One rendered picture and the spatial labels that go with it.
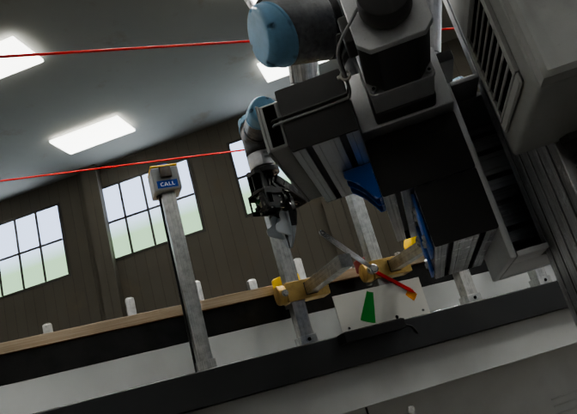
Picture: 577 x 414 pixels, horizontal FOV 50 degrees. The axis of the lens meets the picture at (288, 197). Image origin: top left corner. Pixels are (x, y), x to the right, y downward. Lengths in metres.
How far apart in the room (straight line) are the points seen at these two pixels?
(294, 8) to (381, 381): 0.96
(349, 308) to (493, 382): 0.61
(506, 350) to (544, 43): 1.39
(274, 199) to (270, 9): 0.56
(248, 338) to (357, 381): 0.33
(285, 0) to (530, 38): 0.68
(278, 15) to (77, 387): 1.05
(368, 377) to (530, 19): 1.22
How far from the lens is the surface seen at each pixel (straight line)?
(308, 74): 1.54
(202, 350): 1.51
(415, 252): 1.58
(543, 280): 1.96
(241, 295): 1.77
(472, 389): 2.01
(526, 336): 1.90
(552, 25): 0.55
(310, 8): 1.14
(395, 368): 1.68
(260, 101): 1.51
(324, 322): 1.84
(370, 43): 0.69
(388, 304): 1.67
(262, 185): 1.55
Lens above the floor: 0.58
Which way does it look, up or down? 17 degrees up
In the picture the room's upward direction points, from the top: 16 degrees counter-clockwise
